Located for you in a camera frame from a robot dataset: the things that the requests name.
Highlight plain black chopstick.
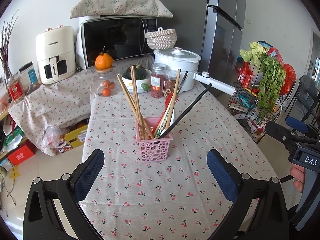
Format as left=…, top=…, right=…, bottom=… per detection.
left=158, top=83, right=212, bottom=140

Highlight black chopstick gold end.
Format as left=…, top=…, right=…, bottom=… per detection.
left=159, top=71, right=189, bottom=133

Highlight white plastic spoon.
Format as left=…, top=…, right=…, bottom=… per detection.
left=161, top=107, right=176, bottom=134

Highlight bamboo chopstick with dark tip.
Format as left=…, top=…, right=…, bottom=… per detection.
left=165, top=69, right=181, bottom=129

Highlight person's right hand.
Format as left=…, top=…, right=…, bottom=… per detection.
left=290, top=164, right=305, bottom=193

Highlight black chair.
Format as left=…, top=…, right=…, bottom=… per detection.
left=286, top=75, right=319, bottom=124

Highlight green leafy vegetables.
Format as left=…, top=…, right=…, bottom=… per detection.
left=238, top=42, right=286, bottom=119

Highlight red gift box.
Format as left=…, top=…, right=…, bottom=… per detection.
left=8, top=141, right=35, bottom=165

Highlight clear plastic bag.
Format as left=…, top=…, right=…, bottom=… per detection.
left=42, top=126, right=66, bottom=153

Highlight yellow cardboard box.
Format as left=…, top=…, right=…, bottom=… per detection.
left=56, top=124, right=88, bottom=153

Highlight cherry print tablecloth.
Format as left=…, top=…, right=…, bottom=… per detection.
left=11, top=72, right=274, bottom=239

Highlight printed pale chopstick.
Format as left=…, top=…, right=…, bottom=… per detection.
left=153, top=97, right=177, bottom=139

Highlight bamboo chopstick in basket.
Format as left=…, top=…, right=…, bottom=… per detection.
left=131, top=67, right=148, bottom=140
left=116, top=74, right=154, bottom=139

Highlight jar of dried fruit slices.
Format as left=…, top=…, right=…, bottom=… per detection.
left=163, top=69, right=177, bottom=97

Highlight pink perforated utensil basket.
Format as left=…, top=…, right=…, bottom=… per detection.
left=136, top=121, right=173, bottom=163

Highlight clear container blue label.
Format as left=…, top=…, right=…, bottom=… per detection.
left=19, top=61, right=40, bottom=95

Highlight jar of red goji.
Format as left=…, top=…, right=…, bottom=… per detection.
left=151, top=63, right=165, bottom=99

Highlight grey refrigerator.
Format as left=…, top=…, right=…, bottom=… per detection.
left=158, top=0, right=246, bottom=85

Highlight green lime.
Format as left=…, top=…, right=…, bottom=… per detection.
left=141, top=83, right=150, bottom=92

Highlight glass jar with oranges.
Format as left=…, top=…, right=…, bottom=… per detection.
left=92, top=66, right=116, bottom=97

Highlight woven white lidded basket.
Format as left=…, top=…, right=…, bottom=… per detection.
left=145, top=27, right=177, bottom=50

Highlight dark green squash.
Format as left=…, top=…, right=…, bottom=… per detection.
left=124, top=64, right=147, bottom=80

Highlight white ceramic bowl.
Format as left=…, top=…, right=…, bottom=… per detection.
left=121, top=70, right=151, bottom=94

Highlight white air fryer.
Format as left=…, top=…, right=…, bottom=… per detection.
left=35, top=25, right=76, bottom=85

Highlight large orange on jar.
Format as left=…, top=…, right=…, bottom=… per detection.
left=95, top=48, right=113, bottom=70

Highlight black microwave oven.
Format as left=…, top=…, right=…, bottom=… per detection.
left=76, top=16, right=157, bottom=69

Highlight floral cloth on microwave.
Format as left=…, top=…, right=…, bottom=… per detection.
left=70, top=0, right=173, bottom=19

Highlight black wire storage rack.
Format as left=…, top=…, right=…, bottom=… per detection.
left=227, top=61, right=296, bottom=143

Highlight white electric pot with handle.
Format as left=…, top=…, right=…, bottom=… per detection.
left=153, top=47, right=235, bottom=96

